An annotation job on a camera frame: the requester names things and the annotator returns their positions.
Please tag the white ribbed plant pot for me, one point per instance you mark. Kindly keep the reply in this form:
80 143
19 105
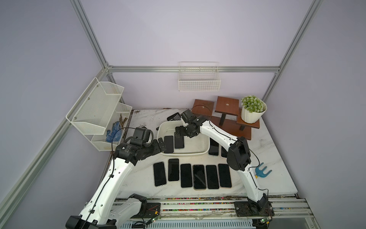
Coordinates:
252 114

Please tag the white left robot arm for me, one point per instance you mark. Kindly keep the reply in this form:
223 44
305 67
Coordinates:
98 213

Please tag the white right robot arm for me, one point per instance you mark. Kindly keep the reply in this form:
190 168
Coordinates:
238 158

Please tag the blue toy in shelf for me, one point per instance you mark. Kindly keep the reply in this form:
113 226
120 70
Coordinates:
114 135

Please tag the clear case silver phone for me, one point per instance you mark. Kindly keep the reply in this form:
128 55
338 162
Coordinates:
159 174

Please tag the white case phone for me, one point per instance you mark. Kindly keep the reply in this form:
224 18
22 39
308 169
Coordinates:
169 143

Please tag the black phone placed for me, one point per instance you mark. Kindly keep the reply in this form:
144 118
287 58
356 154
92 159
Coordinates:
199 178
186 175
173 169

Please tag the pink case phone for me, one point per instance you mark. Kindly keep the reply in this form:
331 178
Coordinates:
224 152
224 176

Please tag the blue case phone large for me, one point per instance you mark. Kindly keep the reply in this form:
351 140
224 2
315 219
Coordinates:
214 148

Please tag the white plastic storage box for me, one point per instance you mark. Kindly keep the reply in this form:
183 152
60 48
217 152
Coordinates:
197 145

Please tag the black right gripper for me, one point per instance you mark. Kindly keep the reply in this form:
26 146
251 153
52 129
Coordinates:
181 129

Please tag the black slotted tray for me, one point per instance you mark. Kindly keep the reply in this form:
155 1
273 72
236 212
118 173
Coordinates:
174 117

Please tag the light blue case phone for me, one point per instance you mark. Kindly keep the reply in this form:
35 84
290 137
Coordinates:
212 177

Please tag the black phone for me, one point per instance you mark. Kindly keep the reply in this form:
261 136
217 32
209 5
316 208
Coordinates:
179 142

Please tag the blue yellow toy fork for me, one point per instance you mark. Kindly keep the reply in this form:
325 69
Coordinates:
262 171

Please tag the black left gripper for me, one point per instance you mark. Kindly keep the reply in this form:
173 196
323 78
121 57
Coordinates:
157 150

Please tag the white mesh upper shelf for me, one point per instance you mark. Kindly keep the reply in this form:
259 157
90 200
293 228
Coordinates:
93 111

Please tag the green artificial plant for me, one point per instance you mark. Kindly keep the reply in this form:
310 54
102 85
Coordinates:
253 104

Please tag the brown wooden tiered stand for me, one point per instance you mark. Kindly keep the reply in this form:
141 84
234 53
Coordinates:
226 114

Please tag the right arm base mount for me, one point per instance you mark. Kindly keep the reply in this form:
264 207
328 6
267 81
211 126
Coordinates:
261 208

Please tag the white wire wall basket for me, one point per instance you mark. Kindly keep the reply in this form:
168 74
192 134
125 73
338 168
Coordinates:
198 77

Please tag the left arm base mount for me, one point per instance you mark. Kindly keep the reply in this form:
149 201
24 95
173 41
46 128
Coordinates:
149 210

